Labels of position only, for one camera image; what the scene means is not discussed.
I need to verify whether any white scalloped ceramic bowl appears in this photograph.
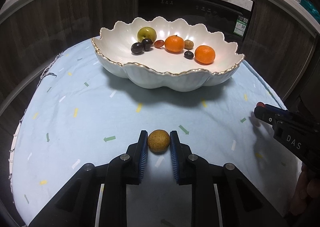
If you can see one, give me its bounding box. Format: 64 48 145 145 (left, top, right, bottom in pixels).
91 16 245 92

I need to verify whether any green apple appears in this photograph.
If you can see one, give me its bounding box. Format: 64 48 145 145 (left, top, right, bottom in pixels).
137 27 157 42

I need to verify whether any orange mandarin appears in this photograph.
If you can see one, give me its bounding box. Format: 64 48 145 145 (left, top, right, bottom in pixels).
164 35 184 53
195 45 216 65

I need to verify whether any built-in black dishwasher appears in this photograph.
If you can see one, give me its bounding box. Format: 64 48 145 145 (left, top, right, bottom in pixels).
138 0 254 46

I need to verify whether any red grape in bowl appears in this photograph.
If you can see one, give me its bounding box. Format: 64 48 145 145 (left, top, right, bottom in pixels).
153 40 165 48

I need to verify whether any person right hand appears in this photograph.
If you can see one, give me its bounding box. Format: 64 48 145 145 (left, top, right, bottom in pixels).
290 163 319 216

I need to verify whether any orange mandarin front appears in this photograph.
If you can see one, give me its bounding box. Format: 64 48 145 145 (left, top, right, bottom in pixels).
195 45 216 65

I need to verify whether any red cherry tomato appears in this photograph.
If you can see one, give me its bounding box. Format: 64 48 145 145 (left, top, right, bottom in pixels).
256 102 265 107

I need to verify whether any small dark grape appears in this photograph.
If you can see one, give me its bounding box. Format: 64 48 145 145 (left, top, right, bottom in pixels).
184 51 194 60

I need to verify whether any light blue patterned cloth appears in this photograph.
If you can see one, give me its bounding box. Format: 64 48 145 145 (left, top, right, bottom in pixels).
11 40 301 224

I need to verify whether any orange mandarin rear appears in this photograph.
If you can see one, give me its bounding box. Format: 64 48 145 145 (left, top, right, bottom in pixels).
164 35 184 53

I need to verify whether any brown round longan fruit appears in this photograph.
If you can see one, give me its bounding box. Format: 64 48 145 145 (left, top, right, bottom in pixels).
148 129 170 153

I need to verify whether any small dark plum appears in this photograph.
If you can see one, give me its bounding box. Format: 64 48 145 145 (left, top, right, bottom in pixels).
142 38 153 51

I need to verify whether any teal plastic bag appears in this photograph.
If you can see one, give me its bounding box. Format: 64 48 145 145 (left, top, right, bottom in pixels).
298 0 320 23

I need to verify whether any brown longan in bowl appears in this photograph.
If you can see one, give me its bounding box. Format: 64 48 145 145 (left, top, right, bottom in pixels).
184 40 194 50

